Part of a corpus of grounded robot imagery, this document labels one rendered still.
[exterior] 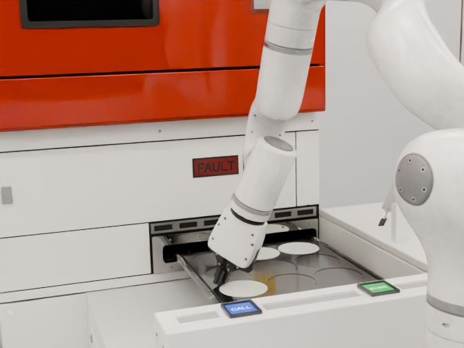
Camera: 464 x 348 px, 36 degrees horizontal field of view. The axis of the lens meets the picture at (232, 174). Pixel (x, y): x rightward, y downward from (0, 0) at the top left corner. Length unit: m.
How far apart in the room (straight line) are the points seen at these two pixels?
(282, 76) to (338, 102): 2.24
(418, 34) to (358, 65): 2.53
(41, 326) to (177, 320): 0.65
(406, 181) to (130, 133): 0.92
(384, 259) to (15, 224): 0.83
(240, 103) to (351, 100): 1.89
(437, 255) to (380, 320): 0.35
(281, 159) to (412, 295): 0.34
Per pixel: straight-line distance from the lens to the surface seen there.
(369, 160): 3.64
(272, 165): 1.35
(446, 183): 0.88
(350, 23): 3.53
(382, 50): 1.04
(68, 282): 1.75
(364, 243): 1.66
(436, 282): 0.98
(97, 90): 1.62
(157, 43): 1.64
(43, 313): 1.77
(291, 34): 1.27
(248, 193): 1.38
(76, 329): 1.79
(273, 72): 1.29
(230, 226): 1.43
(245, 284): 1.51
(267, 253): 1.71
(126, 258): 1.75
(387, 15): 1.06
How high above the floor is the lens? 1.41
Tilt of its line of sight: 11 degrees down
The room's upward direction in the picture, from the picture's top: 2 degrees counter-clockwise
